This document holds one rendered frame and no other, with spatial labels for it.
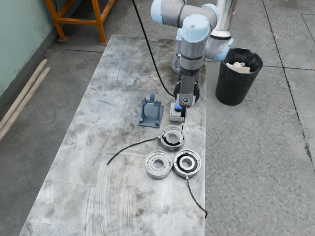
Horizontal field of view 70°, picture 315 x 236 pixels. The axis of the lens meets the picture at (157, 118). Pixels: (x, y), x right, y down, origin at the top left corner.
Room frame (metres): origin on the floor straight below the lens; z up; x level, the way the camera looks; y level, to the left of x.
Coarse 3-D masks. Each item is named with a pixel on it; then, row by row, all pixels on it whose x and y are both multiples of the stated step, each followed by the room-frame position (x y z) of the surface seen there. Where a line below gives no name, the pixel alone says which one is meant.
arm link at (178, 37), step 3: (180, 30) 0.98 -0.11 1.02; (177, 33) 0.99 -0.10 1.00; (180, 33) 0.96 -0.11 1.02; (177, 36) 0.98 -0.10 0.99; (180, 36) 0.96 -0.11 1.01; (177, 39) 0.97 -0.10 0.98; (180, 39) 0.95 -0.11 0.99; (177, 42) 0.97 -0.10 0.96; (180, 42) 0.95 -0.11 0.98; (177, 45) 0.97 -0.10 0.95; (180, 45) 0.95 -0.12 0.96; (177, 48) 0.97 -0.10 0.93; (177, 51) 0.97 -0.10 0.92
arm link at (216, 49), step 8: (224, 0) 0.94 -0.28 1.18; (232, 0) 0.93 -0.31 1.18; (224, 8) 0.93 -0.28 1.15; (232, 8) 0.93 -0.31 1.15; (224, 16) 0.92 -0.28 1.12; (232, 16) 0.93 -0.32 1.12; (224, 24) 0.91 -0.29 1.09; (216, 32) 0.91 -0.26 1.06; (224, 32) 0.91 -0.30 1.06; (208, 40) 0.91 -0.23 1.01; (216, 40) 0.89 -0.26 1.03; (224, 40) 0.89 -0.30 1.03; (232, 40) 0.90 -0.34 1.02; (208, 48) 0.89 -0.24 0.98; (216, 48) 0.88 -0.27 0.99; (224, 48) 0.87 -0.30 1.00; (208, 56) 0.89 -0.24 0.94; (216, 56) 0.87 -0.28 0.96; (224, 56) 0.86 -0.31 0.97
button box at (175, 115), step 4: (172, 104) 0.67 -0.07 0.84; (172, 108) 0.65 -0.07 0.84; (172, 112) 0.63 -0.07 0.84; (176, 112) 0.63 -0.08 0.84; (180, 112) 0.63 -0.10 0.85; (172, 116) 0.61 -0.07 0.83; (176, 116) 0.61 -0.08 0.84; (172, 120) 0.61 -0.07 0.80; (176, 120) 0.61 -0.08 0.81; (180, 120) 0.61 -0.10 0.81
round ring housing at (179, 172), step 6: (180, 150) 0.44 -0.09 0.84; (186, 150) 0.44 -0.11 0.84; (174, 156) 0.41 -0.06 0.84; (186, 156) 0.42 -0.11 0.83; (198, 156) 0.41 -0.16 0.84; (174, 162) 0.39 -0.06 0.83; (180, 162) 0.39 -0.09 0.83; (192, 162) 0.39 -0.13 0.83; (198, 162) 0.39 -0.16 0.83; (174, 168) 0.37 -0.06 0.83; (186, 168) 0.37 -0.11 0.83; (198, 168) 0.37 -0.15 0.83; (180, 174) 0.35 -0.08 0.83; (186, 174) 0.34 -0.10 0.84; (192, 174) 0.34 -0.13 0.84
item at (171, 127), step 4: (164, 128) 0.54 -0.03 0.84; (168, 128) 0.55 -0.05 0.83; (172, 128) 0.55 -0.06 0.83; (176, 128) 0.55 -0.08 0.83; (180, 128) 0.54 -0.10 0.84; (164, 132) 0.54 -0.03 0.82; (172, 132) 0.53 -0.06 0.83; (180, 132) 0.53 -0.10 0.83; (184, 132) 0.52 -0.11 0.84; (160, 136) 0.50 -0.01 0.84; (168, 136) 0.51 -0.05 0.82; (172, 136) 0.53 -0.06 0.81; (176, 136) 0.52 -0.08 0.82; (184, 136) 0.51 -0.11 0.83; (160, 140) 0.50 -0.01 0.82; (168, 140) 0.49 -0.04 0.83; (176, 140) 0.49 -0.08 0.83; (184, 140) 0.48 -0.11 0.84; (164, 144) 0.47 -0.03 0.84; (180, 144) 0.47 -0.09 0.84; (168, 148) 0.46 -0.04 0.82; (172, 148) 0.45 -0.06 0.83; (176, 148) 0.46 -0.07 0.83
